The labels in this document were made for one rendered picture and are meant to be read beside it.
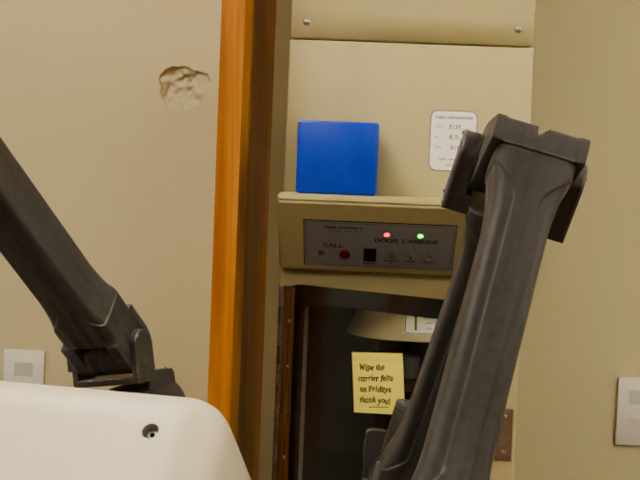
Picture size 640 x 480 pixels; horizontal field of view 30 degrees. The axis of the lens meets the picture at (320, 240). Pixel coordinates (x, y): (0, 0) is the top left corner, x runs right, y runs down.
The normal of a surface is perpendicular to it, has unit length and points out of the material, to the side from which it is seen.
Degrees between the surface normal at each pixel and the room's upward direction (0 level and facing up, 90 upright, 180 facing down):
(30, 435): 48
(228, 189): 90
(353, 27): 90
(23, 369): 90
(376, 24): 90
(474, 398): 67
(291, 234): 135
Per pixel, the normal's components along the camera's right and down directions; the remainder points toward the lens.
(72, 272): 0.91, -0.07
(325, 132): -0.04, 0.05
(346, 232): -0.05, 0.74
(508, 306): 0.07, -0.34
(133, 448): -0.16, -0.64
